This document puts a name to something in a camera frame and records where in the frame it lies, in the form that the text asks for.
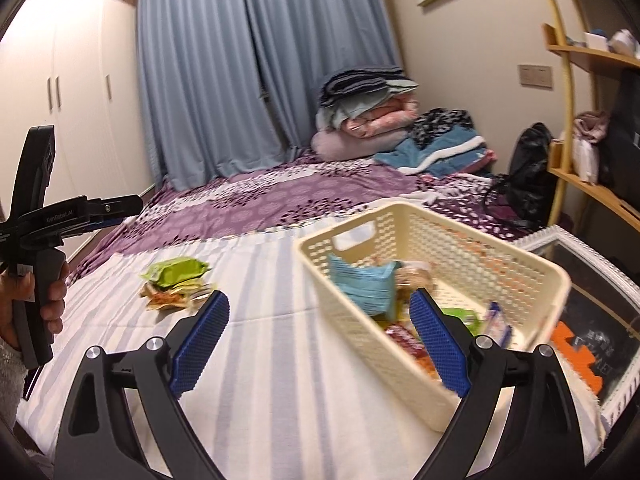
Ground dark blue biscuit pack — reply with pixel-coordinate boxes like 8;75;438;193
483;301;513;349

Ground green orange cracker pack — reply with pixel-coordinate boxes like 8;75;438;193
442;308;482;336

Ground clear bag round crackers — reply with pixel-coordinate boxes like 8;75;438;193
394;261;437;302

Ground light blue snack pack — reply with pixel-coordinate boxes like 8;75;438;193
328;254;400;320

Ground person left hand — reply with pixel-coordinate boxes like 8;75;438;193
0;261;71;351

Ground green wafer snack pack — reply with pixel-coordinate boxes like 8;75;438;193
142;257;210;288

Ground grey fuzzy left sleeve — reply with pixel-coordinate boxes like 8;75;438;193
0;340;27;429

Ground tan pastry snack pack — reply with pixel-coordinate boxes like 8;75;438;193
140;281;214;311

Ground white framed glass table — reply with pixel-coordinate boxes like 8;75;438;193
515;226;639;430

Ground white wardrobe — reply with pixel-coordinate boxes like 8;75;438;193
0;0;156;261

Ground striped white blue sheet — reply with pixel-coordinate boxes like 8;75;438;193
14;216;606;480

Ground blue grey curtain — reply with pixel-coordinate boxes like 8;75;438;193
137;0;399;191

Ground purple floral bedspread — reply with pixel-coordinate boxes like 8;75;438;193
70;154;530;281

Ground black bag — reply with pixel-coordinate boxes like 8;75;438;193
482;122;558;231

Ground cream perforated plastic basket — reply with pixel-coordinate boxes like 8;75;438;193
297;202;572;432

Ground folded grey blankets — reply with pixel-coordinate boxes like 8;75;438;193
316;66;418;130

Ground pink folded quilt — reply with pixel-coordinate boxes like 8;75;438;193
310;92;419;162

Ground wooden curved shelf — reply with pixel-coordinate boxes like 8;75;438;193
541;0;639;231

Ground blue white folded blanket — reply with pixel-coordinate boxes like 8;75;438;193
373;126;486;176

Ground black white patterned cloth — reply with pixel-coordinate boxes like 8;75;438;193
408;107;474;148

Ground wall socket plate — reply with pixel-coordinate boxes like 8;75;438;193
518;64;553;90

